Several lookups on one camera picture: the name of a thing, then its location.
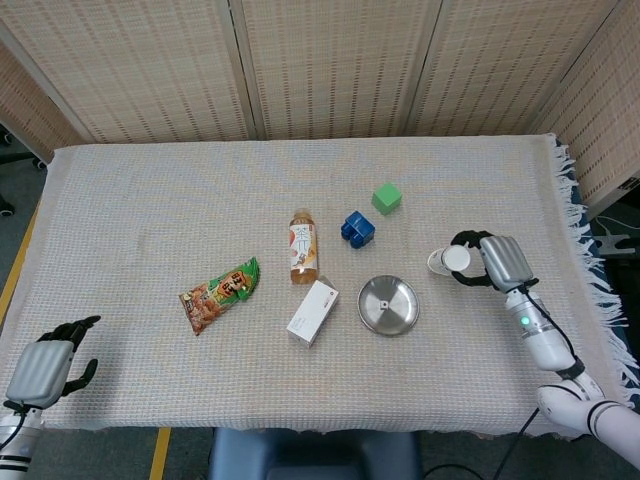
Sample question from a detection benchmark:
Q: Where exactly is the blue interlocking block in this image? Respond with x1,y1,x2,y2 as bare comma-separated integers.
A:
340,209,377,250

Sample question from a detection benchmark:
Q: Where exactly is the round metal plate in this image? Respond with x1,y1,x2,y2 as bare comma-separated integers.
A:
356,275,421,338

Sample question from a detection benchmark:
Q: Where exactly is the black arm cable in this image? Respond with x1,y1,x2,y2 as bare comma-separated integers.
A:
499,279,581,480

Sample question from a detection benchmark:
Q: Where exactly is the green cube block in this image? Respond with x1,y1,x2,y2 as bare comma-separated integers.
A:
371,182,404,217

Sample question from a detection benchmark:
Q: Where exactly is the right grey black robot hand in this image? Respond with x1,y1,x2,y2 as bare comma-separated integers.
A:
448,229,540,294

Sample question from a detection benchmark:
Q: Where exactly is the white cardboard box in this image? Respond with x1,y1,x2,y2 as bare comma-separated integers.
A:
285,275,341,350

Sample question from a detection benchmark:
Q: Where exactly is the white metal stand foot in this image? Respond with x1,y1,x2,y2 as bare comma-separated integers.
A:
594,232,632,257

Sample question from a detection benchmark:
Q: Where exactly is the beige waffle tablecloth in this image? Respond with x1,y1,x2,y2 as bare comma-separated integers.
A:
0,132,640,441

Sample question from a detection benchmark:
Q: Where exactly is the woven folding screen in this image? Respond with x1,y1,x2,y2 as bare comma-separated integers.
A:
0,0,640,211

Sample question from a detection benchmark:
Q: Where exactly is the white paper cup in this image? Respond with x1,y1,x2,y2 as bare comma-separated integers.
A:
427,243,473,276

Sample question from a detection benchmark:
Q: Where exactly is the green snack bag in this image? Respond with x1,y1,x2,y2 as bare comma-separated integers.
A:
178,256,261,337

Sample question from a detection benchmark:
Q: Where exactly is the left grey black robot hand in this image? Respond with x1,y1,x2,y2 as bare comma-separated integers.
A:
4,315,102,409

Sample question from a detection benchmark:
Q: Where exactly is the orange tea drink bottle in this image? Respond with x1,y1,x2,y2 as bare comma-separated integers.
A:
288,208,320,287

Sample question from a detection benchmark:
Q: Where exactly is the black office chair base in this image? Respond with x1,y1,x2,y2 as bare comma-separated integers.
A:
0,124,49,217

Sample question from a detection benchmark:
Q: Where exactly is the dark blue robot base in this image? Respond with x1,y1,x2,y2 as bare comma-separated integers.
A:
207,427,424,480

